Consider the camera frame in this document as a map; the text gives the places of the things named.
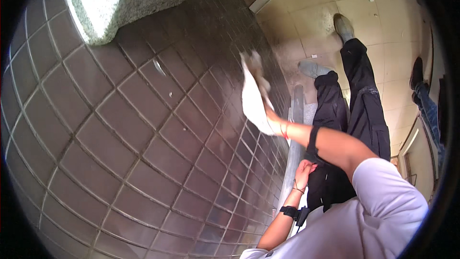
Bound white flat strip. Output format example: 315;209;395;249
248;0;276;14

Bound grey metal pole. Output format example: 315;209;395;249
276;84;307;220

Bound grey granite counter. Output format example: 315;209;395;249
60;0;220;46

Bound person's left hand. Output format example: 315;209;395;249
294;159;318;192

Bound white cleaning cloth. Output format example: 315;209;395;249
240;51;278;137

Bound person's right hand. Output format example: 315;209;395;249
263;98;285;136

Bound person's body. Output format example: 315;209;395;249
240;157;430;259

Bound wooden door frame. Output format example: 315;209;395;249
391;113;437;191

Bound black wrist band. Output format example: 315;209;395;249
279;205;311;227
306;126;323;164

